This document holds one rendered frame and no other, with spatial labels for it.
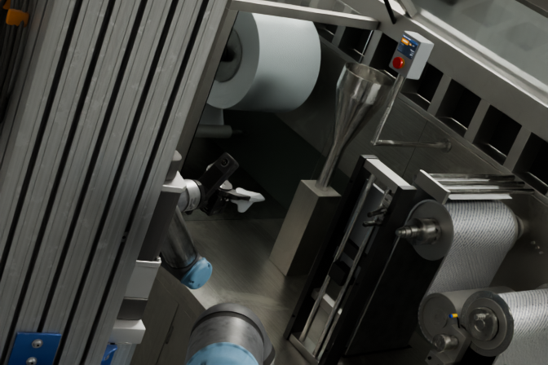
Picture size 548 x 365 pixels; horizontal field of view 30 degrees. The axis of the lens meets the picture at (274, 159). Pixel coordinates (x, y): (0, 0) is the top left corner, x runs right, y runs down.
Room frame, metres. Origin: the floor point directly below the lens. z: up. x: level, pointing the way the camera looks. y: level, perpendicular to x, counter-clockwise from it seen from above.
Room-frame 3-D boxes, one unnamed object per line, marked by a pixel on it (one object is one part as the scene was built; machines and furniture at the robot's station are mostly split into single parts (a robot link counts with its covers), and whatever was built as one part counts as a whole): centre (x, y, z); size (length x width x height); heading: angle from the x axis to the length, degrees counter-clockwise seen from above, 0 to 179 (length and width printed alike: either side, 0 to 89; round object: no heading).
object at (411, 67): (2.49, -0.22, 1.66); 0.07 x 0.07 x 0.10; 44
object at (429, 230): (2.24, -0.39, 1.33); 0.06 x 0.06 x 0.06; 45
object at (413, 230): (2.20, -0.35, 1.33); 0.06 x 0.03 x 0.03; 135
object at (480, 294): (2.08, -0.58, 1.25); 0.15 x 0.01 x 0.15; 45
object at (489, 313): (2.07, -0.57, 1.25); 0.07 x 0.02 x 0.07; 45
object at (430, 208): (2.35, -0.50, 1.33); 0.25 x 0.14 x 0.14; 135
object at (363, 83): (2.67, -0.15, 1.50); 0.14 x 0.14 x 0.06
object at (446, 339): (2.05, -0.50, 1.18); 0.04 x 0.02 x 0.04; 45
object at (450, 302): (2.25, -0.59, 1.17); 0.26 x 0.12 x 0.12; 135
